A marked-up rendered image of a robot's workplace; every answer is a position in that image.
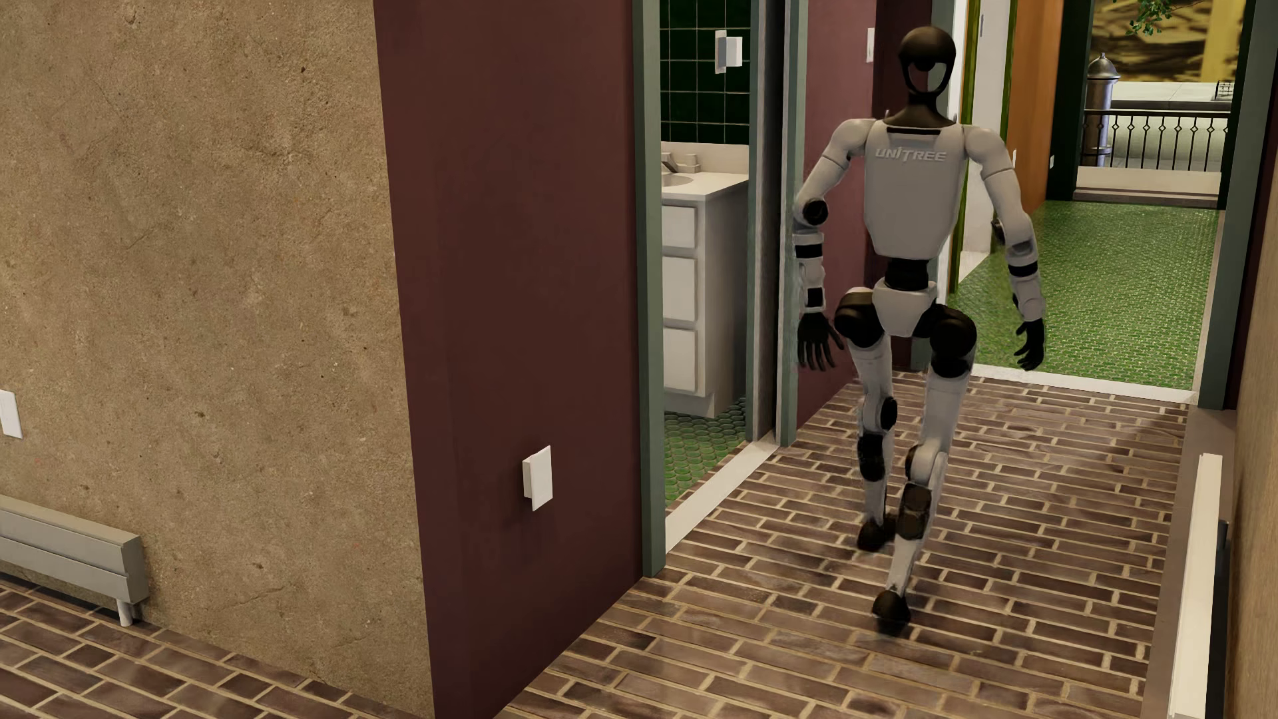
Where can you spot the white robot leg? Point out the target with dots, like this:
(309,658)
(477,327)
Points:
(938,419)
(876,399)

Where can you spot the white bathroom wall switch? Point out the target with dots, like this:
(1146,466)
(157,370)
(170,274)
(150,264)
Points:
(729,51)

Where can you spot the orange wooden door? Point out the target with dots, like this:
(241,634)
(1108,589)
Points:
(1032,100)

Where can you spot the grey baseboard heater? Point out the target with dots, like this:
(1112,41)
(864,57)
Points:
(70,554)

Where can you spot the white robot pelvis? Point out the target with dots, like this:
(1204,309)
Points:
(905,305)

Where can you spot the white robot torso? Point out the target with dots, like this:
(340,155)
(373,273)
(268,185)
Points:
(914,190)

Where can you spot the green door frame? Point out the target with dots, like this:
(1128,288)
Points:
(651,280)

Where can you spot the white wall outlet plate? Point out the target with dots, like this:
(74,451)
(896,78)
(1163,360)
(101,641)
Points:
(538,477)
(8,414)

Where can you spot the green plant leaves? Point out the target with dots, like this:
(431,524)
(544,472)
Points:
(1152,13)

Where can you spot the white right robot leg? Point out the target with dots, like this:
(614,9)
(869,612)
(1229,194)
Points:
(876,399)

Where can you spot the white left robot leg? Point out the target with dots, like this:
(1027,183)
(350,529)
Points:
(938,419)

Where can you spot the black balcony railing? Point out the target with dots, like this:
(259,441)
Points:
(1158,138)

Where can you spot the black robot head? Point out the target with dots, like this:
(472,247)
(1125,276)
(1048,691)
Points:
(926,52)

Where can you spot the grey metal post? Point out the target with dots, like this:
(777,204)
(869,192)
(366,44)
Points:
(1099,105)

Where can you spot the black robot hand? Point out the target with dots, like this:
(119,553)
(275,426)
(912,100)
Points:
(1030,341)
(817,339)

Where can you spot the white bathroom vanity cabinet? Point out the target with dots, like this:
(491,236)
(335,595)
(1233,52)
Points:
(702,290)

